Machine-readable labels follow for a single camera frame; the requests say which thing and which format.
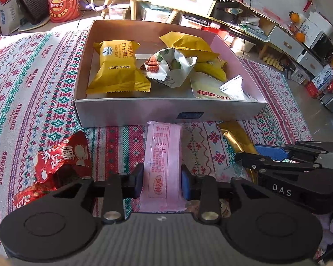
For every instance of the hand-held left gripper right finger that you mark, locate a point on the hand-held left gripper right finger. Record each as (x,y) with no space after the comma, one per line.
(186,184)

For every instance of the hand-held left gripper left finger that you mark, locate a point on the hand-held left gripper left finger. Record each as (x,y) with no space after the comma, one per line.
(138,177)

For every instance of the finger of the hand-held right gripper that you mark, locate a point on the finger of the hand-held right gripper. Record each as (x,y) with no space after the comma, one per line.
(252,160)
(269,152)

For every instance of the gold stick packet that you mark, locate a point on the gold stick packet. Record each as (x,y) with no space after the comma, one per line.
(234,137)

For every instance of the pink snack packet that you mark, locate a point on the pink snack packet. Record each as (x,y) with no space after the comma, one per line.
(162,155)

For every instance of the pink-lined silver cardboard box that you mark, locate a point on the pink-lined silver cardboard box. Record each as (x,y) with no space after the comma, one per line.
(127,113)

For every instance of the white foil snack packet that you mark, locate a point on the white foil snack packet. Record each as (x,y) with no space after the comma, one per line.
(236,88)

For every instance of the white wafer packet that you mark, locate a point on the white wafer packet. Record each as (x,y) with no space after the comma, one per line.
(205,87)

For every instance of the yellow packet with blue label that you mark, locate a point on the yellow packet with blue label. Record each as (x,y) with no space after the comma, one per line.
(212,69)

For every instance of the yellow waffle snack packet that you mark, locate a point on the yellow waffle snack packet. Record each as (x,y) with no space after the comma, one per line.
(113,72)

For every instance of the white packet with nut picture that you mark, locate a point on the white packet with nut picture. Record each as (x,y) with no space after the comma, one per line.
(169,72)

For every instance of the long yellow snack packet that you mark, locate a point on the long yellow snack packet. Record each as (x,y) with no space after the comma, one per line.
(188,44)

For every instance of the red snack packet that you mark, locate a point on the red snack packet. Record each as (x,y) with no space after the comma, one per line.
(58,155)
(27,196)

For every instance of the row of small yellow bottles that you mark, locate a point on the row of small yellow bottles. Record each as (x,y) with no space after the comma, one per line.
(273,62)

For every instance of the white low cabinet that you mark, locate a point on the white low cabinet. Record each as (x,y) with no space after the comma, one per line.
(285,41)

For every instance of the orange fruit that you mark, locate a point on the orange fruit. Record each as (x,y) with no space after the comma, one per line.
(294,16)
(299,36)

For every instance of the white microwave oven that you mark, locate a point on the white microwave oven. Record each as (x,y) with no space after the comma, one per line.
(326,44)

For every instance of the patterned woven blanket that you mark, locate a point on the patterned woven blanket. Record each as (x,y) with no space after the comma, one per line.
(30,88)

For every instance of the black cooking pot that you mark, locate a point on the black cooking pot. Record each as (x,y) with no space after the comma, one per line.
(224,13)

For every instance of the red chip bucket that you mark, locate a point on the red chip bucket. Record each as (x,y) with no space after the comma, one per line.
(63,2)

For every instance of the black perforated basket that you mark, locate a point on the black perforated basket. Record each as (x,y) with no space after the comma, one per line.
(34,4)

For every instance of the white shopping bag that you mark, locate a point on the white shopping bag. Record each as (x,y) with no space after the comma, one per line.
(7,16)

